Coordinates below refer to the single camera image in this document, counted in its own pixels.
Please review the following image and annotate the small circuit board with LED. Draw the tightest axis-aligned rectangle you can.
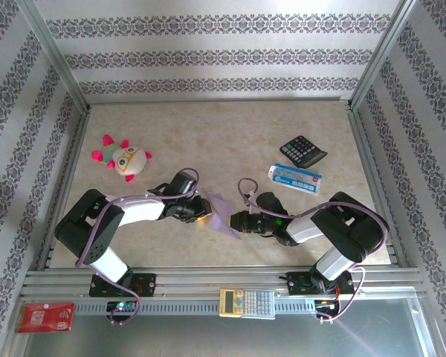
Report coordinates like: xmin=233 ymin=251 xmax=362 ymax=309
xmin=106 ymin=300 xmax=138 ymax=314

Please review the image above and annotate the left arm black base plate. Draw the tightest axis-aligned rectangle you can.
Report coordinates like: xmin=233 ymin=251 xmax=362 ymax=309
xmin=88 ymin=273 xmax=158 ymax=298

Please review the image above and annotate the shiny metal sheet panel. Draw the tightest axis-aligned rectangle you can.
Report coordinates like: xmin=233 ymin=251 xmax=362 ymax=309
xmin=20 ymin=295 xmax=438 ymax=357

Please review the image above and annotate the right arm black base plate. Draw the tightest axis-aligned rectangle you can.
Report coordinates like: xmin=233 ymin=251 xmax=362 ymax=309
xmin=285 ymin=271 xmax=355 ymax=298

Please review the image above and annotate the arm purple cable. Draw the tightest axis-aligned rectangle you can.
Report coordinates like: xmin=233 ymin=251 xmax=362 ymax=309
xmin=237 ymin=177 xmax=390 ymax=324
xmin=74 ymin=167 xmax=201 ymax=327

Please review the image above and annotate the blue white cardboard box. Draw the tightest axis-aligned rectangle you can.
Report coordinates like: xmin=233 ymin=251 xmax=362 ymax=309
xmin=268 ymin=162 xmax=323 ymax=196

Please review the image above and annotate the black desk calculator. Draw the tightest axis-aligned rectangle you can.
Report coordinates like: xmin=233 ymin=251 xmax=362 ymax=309
xmin=279 ymin=135 xmax=329 ymax=169

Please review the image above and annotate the grey slotted cable duct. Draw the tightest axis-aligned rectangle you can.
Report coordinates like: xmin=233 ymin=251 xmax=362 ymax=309
xmin=74 ymin=300 xmax=320 ymax=317

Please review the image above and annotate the red foil packet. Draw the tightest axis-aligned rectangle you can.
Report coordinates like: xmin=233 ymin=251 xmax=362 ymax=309
xmin=14 ymin=301 xmax=76 ymax=335

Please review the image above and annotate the plush toy with pink feet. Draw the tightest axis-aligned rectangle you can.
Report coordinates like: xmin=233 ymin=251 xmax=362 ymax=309
xmin=91 ymin=133 xmax=153 ymax=184

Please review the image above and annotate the thin aluminium frame rail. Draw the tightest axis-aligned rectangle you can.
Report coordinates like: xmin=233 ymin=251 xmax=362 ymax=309
xmin=85 ymin=96 xmax=352 ymax=106

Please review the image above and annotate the small circuit board with wires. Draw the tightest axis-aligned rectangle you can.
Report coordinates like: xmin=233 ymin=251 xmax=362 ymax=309
xmin=314 ymin=297 xmax=340 ymax=312

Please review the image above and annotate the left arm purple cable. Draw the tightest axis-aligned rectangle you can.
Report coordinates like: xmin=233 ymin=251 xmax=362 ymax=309
xmin=74 ymin=167 xmax=201 ymax=327

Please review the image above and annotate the aluminium frame post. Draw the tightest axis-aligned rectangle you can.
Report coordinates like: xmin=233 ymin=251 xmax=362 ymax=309
xmin=348 ymin=0 xmax=421 ymax=112
xmin=16 ymin=0 xmax=92 ymax=112

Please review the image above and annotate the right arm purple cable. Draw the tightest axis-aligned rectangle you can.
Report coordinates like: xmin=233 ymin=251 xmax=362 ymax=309
xmin=237 ymin=177 xmax=390 ymax=324

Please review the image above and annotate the wide aluminium base rail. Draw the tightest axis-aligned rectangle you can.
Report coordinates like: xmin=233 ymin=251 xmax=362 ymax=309
xmin=20 ymin=266 xmax=427 ymax=298

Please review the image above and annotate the yellow grey scientific calculator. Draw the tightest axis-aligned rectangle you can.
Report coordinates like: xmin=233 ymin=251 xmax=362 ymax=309
xmin=218 ymin=287 xmax=276 ymax=320

